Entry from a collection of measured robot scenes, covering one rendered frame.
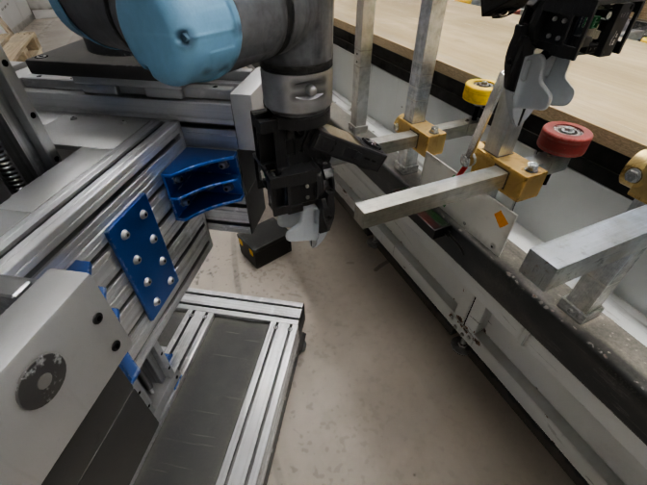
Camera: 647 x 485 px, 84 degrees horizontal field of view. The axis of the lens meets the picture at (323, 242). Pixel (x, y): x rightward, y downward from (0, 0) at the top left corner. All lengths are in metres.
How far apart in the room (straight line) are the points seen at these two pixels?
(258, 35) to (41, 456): 0.33
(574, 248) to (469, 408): 1.03
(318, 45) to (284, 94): 0.05
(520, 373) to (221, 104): 1.10
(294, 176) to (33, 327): 0.27
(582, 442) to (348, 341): 0.73
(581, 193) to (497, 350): 0.60
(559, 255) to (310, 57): 0.29
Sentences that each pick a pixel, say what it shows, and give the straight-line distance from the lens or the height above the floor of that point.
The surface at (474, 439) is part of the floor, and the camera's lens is 1.34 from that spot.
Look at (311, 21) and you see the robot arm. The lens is 0.37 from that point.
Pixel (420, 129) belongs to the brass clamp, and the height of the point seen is 0.83.
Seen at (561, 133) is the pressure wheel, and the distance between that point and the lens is 0.78.
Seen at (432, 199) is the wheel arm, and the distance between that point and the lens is 0.61.
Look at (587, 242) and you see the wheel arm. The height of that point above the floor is 0.96.
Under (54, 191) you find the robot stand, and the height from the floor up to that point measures 0.95.
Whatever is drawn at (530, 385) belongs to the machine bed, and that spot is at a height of 0.17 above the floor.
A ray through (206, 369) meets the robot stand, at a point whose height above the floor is 0.21.
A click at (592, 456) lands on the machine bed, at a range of 1.27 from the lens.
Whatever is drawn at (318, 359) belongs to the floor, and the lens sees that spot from 1.37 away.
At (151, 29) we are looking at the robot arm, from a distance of 0.30.
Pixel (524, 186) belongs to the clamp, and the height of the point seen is 0.85.
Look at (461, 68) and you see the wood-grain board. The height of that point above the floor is 0.90.
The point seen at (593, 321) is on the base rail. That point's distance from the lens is 0.74.
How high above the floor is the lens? 1.18
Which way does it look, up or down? 41 degrees down
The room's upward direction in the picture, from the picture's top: straight up
